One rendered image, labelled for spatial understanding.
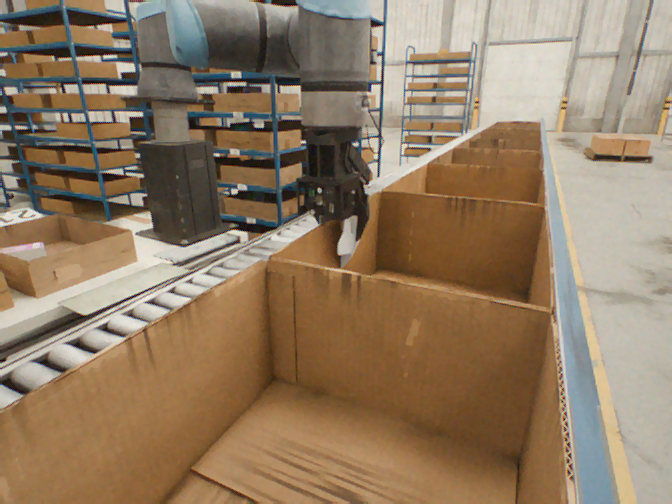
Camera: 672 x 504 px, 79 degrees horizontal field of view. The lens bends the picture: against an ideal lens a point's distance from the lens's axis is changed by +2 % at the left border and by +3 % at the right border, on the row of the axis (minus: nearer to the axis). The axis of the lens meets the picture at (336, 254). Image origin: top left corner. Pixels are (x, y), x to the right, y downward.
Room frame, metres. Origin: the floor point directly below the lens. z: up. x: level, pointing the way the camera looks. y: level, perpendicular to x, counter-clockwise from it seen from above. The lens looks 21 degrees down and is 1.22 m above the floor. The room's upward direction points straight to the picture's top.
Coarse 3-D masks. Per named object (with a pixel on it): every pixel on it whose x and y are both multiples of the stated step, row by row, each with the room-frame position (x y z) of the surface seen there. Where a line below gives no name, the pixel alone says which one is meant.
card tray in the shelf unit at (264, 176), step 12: (228, 168) 2.42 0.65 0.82; (240, 168) 2.38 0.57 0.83; (252, 168) 2.35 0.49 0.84; (264, 168) 2.32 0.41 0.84; (288, 168) 2.40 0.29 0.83; (300, 168) 2.54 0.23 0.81; (228, 180) 2.43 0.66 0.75; (240, 180) 2.39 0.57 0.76; (252, 180) 2.35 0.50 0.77; (264, 180) 2.32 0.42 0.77; (288, 180) 2.40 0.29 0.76
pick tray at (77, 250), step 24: (48, 216) 1.29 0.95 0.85; (72, 216) 1.28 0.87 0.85; (0, 240) 1.16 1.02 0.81; (24, 240) 1.21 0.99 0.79; (48, 240) 1.27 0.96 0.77; (72, 240) 1.29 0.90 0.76; (96, 240) 1.22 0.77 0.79; (120, 240) 1.10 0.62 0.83; (0, 264) 0.96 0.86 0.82; (24, 264) 0.90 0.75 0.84; (48, 264) 0.93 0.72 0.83; (72, 264) 0.97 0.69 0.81; (96, 264) 1.03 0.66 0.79; (120, 264) 1.08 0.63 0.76; (24, 288) 0.92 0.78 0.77; (48, 288) 0.91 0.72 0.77
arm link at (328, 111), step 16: (304, 96) 0.55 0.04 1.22; (320, 96) 0.54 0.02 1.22; (336, 96) 0.53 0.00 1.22; (352, 96) 0.54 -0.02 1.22; (304, 112) 0.55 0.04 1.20; (320, 112) 0.54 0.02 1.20; (336, 112) 0.53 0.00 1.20; (352, 112) 0.54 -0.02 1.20; (320, 128) 0.55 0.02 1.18; (336, 128) 0.54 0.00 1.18; (352, 128) 0.56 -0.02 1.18
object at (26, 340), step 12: (216, 252) 1.29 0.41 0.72; (180, 264) 1.18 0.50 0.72; (192, 264) 1.19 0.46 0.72; (96, 312) 0.92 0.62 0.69; (48, 324) 0.83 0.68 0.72; (60, 324) 0.85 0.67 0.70; (72, 324) 0.87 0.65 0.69; (24, 336) 0.78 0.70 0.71; (36, 336) 0.81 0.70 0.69; (48, 336) 0.82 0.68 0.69; (0, 348) 0.74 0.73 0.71; (12, 348) 0.76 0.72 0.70; (24, 348) 0.78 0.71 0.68; (0, 360) 0.74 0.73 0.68
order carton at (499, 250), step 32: (384, 192) 0.76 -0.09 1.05; (384, 224) 0.76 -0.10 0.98; (416, 224) 0.74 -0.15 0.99; (448, 224) 0.71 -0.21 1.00; (480, 224) 0.69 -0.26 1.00; (512, 224) 0.67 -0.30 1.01; (544, 224) 0.58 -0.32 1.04; (288, 256) 0.45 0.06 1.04; (320, 256) 0.53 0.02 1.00; (352, 256) 0.64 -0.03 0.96; (384, 256) 0.76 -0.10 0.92; (416, 256) 0.73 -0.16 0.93; (448, 256) 0.71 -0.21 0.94; (480, 256) 0.68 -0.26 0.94; (512, 256) 0.66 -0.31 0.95; (544, 256) 0.48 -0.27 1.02; (448, 288) 0.67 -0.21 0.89; (480, 288) 0.67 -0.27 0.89; (512, 288) 0.66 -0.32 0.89; (544, 288) 0.40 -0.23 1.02
